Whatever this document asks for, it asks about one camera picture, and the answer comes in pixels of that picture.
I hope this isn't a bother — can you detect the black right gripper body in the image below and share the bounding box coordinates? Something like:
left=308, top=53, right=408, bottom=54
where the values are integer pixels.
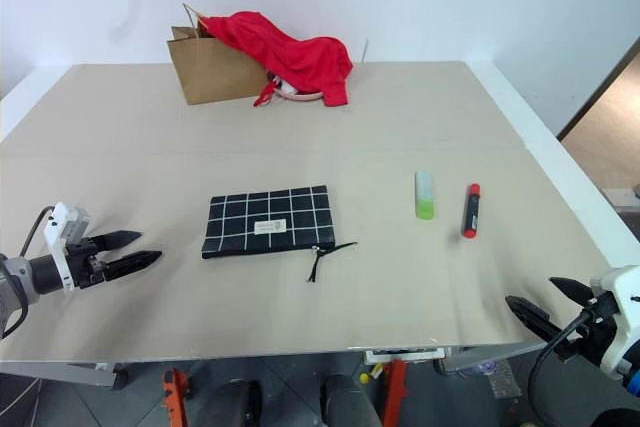
left=556, top=291, right=624, bottom=367

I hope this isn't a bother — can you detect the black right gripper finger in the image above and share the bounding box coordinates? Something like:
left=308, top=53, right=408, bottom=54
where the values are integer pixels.
left=548, top=276, right=596, bottom=307
left=504, top=295, right=569, bottom=345

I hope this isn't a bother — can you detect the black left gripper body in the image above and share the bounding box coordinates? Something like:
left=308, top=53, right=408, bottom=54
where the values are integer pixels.
left=64, top=237, right=109, bottom=290

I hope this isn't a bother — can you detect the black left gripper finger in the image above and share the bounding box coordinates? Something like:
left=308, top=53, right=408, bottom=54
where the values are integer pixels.
left=102, top=250, right=164, bottom=282
left=98, top=230, right=144, bottom=252

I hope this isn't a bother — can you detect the black grid pencil pouch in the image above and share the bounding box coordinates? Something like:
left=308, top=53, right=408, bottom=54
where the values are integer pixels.
left=201, top=184, right=359, bottom=283

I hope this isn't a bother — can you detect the black red marker pen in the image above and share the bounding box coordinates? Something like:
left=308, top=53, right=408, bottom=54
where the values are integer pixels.
left=461, top=183, right=484, bottom=240

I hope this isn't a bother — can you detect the orange clamp stand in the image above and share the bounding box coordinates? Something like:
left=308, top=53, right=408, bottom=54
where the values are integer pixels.
left=370, top=359, right=409, bottom=427
left=161, top=367, right=192, bottom=427

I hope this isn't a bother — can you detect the green white eraser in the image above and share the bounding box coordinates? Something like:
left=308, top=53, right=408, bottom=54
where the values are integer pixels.
left=414, top=170, right=437, bottom=221

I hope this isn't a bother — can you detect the dark rounded robot leg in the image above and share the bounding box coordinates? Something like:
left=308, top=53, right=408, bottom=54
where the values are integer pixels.
left=213, top=379, right=263, bottom=427
left=319, top=372, right=382, bottom=427

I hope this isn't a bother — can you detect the beige table cover mat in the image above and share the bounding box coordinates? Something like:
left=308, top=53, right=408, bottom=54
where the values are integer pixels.
left=0, top=61, right=627, bottom=363

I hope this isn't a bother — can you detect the brown paper bag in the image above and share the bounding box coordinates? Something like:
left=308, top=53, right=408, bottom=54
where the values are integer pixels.
left=166, top=2, right=274, bottom=107

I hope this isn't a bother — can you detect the pink round bowl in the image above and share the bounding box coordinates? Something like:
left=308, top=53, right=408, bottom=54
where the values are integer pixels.
left=272, top=75, right=326, bottom=102

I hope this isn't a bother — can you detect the red cloth garment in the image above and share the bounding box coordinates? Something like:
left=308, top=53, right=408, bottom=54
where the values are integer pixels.
left=198, top=10, right=355, bottom=109

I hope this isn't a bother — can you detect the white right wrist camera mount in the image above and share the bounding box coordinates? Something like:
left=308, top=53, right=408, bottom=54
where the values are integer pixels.
left=589, top=264, right=640, bottom=381

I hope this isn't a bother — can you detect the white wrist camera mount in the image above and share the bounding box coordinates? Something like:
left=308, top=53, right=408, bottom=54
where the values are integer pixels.
left=589, top=264, right=640, bottom=381
left=43, top=202, right=91, bottom=292

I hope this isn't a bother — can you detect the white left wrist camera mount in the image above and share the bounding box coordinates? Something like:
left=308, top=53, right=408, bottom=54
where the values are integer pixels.
left=43, top=202, right=91, bottom=292

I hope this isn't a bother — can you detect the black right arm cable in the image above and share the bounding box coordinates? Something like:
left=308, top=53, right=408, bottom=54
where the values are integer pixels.
left=528, top=310, right=596, bottom=427

